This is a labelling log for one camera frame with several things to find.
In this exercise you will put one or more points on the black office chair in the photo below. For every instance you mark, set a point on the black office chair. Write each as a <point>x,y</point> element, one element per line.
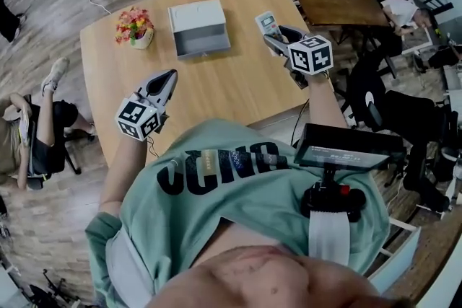
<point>368,83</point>

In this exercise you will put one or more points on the person's left forearm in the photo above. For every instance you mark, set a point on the person's left forearm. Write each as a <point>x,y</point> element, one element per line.
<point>122,176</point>

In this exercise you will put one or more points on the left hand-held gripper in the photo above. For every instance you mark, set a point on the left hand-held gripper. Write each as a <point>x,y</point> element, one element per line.
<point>135,117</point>

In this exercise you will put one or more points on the person's chin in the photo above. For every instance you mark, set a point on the person's chin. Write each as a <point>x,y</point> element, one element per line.
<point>270,281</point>

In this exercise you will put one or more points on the white remote control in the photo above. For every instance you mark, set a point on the white remote control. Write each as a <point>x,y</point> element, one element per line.
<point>267,23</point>

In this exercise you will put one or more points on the black chest-mounted monitor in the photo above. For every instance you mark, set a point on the black chest-mounted monitor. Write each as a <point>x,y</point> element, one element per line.
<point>346,148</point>

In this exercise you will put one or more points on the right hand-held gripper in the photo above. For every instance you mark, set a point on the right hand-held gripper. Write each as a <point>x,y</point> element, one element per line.
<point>312,57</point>

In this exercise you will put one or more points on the person's right forearm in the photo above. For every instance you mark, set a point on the person's right forearm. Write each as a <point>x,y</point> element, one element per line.
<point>325,101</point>

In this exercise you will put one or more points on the light wooden table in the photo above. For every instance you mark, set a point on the light wooden table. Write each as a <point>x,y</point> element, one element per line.
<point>216,90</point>

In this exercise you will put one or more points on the potted artificial flowers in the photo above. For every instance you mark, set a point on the potted artificial flowers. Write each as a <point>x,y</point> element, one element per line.
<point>134,27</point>

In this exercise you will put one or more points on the grey-backed office chair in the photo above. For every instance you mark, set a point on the grey-backed office chair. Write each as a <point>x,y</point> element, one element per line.
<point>54,151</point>

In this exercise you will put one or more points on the white metal frame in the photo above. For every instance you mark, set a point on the white metal frame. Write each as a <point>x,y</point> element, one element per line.
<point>397,259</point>

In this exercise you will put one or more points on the person's green printed shirt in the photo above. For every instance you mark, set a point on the person's green printed shirt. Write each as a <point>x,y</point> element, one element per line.
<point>231,205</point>

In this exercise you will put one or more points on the grey storage box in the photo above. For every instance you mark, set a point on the grey storage box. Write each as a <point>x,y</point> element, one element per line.
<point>196,16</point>

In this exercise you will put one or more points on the black monitor mount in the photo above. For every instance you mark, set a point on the black monitor mount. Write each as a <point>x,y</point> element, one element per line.
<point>332,196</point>

